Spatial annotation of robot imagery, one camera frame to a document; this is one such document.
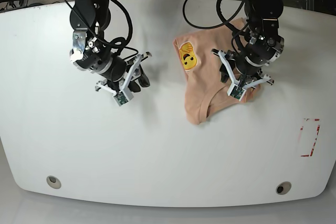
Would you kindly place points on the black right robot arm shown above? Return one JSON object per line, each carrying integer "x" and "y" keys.
{"x": 89, "y": 19}

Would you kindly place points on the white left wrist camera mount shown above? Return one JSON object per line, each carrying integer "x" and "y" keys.
{"x": 238, "y": 88}

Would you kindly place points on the red tape rectangle marking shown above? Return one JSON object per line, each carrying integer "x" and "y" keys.
{"x": 308, "y": 136}

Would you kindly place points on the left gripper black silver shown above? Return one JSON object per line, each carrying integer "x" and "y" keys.
{"x": 242, "y": 69}

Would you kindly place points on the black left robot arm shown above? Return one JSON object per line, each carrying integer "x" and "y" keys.
{"x": 259, "y": 43}

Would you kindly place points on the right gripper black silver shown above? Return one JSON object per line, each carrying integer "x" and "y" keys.
{"x": 116, "y": 68}

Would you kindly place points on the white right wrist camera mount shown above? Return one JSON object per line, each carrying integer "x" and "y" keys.
{"x": 124, "y": 95}

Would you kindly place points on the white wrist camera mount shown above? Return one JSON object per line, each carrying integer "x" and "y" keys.
{"x": 238, "y": 88}
{"x": 124, "y": 95}

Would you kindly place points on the peach orange T-shirt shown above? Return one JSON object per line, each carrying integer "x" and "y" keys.
{"x": 205, "y": 94}

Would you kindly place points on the left table cable grommet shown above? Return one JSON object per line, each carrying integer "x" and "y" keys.
{"x": 53, "y": 182}

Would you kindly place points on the table cable grommet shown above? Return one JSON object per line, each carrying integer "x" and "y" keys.
{"x": 283, "y": 188}
{"x": 53, "y": 182}

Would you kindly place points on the right table cable grommet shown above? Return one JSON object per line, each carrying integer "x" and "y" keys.
{"x": 283, "y": 188}

